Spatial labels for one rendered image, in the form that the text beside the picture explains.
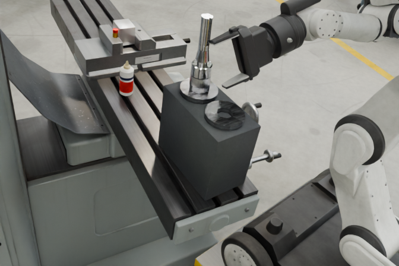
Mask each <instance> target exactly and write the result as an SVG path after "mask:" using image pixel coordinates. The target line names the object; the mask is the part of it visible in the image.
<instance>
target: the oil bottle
mask: <svg viewBox="0 0 399 266"><path fill-rule="evenodd" d="M133 84H134V69H133V67H131V66H130V65H129V63H128V61H126V63H125V65H123V66H122V67H120V78H119V92H120V94H121V95H123V96H130V95H131V94H132V93H133Z"/></svg>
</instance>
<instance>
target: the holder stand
mask: <svg viewBox="0 0 399 266"><path fill-rule="evenodd" d="M189 83H190V78H188V79H185V80H183V81H179V82H176V83H171V84H167V85H164V89H163V100H162V107H161V118H160V129H159V140H158V144H159V145H160V146H161V148H162V149H163V150H164V151H165V153H166V154H167V155H168V156H169V157H170V159H171V160H172V161H173V162H174V164H175V165H176V166H177V167H178V169H179V170H180V171H181V172H182V173H183V175H184V176H185V177H186V178H187V180H188V181H189V182H190V183H191V185H192V186H193V187H194V188H195V189H196V191H197V192H198V193H199V194H200V195H201V197H202V198H203V199H204V201H206V200H209V199H210V198H213V197H215V196H217V195H220V194H222V193H224V192H226V191H228V190H230V189H233V188H235V187H237V186H239V185H241V184H243V183H244V181H245V178H246V174H247V172H248V168H249V164H250V162H251V158H252V155H253V152H254V148H255V144H256V142H257V139H258V135H259V131H260V129H261V126H260V125H259V124H258V123H257V122H256V121H255V120H254V119H252V118H251V117H250V116H249V115H248V114H247V113H246V112H245V111H244V110H243V109H242V108H241V107H239V106H238V105H237V104H236V103H235V102H234V101H233V100H232V99H231V98H230V97H229V96H227V95H226V94H225V93H224V92H223V91H222V90H220V89H219V88H218V87H217V86H216V85H215V84H214V83H213V82H212V81H211V82H210V89H209V91H208V92H206V93H202V94H199V93H194V92H193V91H191V90H190V88H189Z"/></svg>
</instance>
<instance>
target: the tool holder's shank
mask: <svg viewBox="0 0 399 266"><path fill-rule="evenodd" d="M212 23H213V16H212V15H211V14H202V15H201V25H200V32H199V44H198V51H197V55H196V58H195V60H196V61H197V64H198V65H201V66H204V65H207V62H209V61H210V51H209V48H210V39H211V29H212Z"/></svg>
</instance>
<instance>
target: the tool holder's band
mask: <svg viewBox="0 0 399 266"><path fill-rule="evenodd" d="M212 67H213V64H212V62H211V61H209V62H207V65H204V66H201V65H198V64H197V61H196V60H195V59H194V60H193V61H192V63H191V68H192V69H193V70H194V71H196V72H209V71H211V70H212Z"/></svg>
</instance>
